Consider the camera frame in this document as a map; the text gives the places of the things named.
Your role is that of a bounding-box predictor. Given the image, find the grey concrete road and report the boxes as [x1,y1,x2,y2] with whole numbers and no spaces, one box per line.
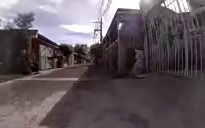
[0,64,205,128]

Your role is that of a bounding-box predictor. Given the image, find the dark two-storey building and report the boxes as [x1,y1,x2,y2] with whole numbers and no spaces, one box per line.
[101,7,146,75]

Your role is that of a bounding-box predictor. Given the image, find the row of trees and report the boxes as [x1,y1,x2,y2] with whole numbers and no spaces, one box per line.
[58,42,103,65]

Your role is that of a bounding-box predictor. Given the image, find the white metal fence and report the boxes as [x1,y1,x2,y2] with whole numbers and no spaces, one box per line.
[139,0,205,80]

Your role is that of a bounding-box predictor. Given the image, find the dark wall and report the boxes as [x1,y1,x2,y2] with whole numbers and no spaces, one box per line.
[0,29,33,76]

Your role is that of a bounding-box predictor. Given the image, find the utility pole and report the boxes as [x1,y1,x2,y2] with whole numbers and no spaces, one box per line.
[92,16,105,46]

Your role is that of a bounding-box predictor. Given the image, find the building with red roof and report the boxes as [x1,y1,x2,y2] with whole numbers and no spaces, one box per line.
[28,30,65,72]

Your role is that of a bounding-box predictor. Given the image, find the overhead wires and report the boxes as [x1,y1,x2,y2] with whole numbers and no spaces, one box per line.
[95,0,115,22]

